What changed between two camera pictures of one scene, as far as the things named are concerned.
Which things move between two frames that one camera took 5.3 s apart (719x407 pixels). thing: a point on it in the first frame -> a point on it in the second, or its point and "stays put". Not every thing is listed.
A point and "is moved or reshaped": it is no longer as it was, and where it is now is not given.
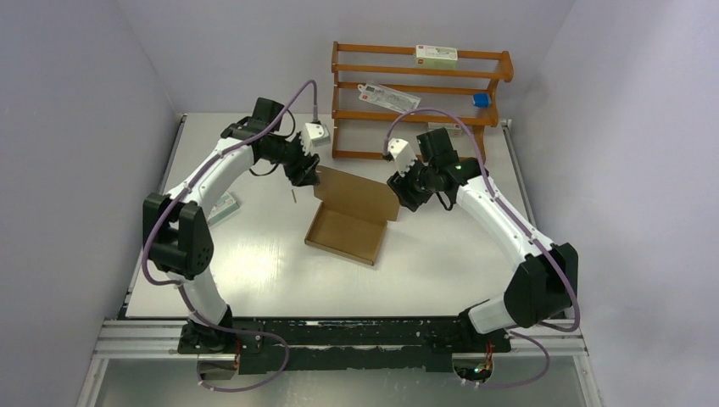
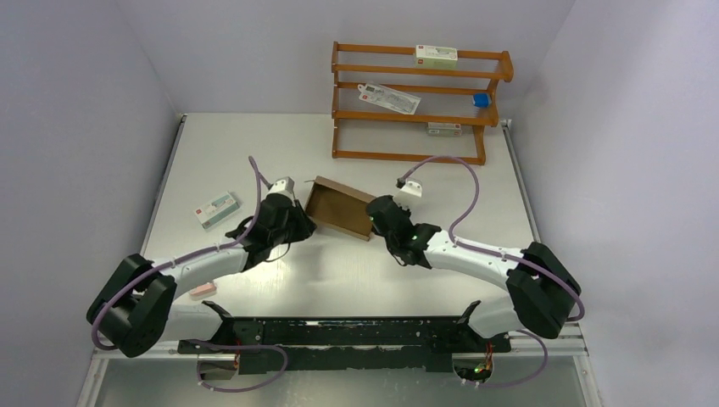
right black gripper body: (416, 186) -> (406, 213)
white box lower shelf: (453, 129) stays put
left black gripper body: (292, 156) -> (295, 228)
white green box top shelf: (436, 56) stays put
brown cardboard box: (352, 219) is moved or reshaped
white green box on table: (225, 205) stays put
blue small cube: (482, 100) stays put
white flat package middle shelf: (388, 97) stays put
